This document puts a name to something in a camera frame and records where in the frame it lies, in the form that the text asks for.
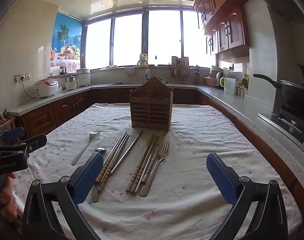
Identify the wooden lower cabinets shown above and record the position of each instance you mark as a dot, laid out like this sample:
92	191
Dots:
39	121

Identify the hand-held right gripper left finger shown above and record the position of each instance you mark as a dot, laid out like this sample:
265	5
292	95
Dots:
89	175

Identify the steel electric kettle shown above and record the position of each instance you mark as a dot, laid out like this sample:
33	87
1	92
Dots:
218	78

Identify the large kitchen window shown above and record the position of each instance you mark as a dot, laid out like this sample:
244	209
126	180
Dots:
127	42

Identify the white cooker with steel lid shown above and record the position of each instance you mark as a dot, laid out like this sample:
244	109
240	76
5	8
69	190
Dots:
84	78

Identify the small wall socket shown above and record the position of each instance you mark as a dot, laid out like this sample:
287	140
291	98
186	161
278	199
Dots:
230	67

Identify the cluttered storage basket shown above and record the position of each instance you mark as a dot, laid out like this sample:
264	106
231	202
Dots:
7	123

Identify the yellow detergent bottle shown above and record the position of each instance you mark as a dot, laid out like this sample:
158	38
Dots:
143	57

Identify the wooden upper cabinets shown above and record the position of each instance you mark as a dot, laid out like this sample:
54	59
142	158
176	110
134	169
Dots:
231	27

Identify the yellow-capped sauce bottle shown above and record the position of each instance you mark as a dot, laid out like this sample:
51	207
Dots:
245	81

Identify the wooden utensil holder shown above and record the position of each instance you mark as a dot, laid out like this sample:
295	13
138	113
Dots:
149	115

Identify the knife and scissors holder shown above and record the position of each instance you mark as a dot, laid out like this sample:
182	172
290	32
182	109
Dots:
197	76

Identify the steel spoon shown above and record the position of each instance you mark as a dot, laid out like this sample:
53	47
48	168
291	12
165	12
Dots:
100	150

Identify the red and white rice cooker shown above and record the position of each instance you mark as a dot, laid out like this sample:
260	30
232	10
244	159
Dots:
45	88

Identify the steel kitchen faucet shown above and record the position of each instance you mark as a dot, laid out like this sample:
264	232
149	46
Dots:
147	73

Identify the wooden cabinets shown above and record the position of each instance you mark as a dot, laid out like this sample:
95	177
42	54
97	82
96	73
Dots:
39	121
231	27

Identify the small white electric pot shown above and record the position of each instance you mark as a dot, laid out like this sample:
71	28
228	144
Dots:
72	85

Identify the person's left hand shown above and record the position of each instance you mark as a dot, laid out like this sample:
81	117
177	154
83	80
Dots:
7	205

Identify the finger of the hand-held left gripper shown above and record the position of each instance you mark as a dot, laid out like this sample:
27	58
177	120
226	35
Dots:
13	133
37	141

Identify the gas stove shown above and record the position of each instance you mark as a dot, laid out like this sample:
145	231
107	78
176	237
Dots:
286	125

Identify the pink plastic bowl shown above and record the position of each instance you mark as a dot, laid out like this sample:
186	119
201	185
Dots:
209	82

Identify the dark metal chopstick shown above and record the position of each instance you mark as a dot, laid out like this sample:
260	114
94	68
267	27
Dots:
127	152

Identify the spice jar set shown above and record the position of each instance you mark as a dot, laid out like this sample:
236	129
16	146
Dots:
241	92

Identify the white box container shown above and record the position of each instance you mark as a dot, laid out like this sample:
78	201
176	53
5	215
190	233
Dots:
55	72

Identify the white floral tablecloth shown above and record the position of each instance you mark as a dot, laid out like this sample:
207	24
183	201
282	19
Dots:
182	180

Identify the wooden cutting board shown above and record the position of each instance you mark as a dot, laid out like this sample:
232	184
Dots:
175	60

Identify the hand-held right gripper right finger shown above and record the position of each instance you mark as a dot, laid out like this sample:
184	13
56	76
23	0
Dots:
220	177

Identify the slim steel fork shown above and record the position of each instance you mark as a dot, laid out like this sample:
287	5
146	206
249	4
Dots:
85	148

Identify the grey stone countertop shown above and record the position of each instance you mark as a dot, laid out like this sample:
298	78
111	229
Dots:
254	120

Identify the wall power outlet strip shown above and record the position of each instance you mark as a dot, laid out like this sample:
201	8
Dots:
22	76

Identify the beige lidded pot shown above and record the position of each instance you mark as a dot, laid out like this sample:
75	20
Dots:
214	71

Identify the palm and fruit print blind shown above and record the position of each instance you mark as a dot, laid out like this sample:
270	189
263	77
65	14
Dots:
67	37

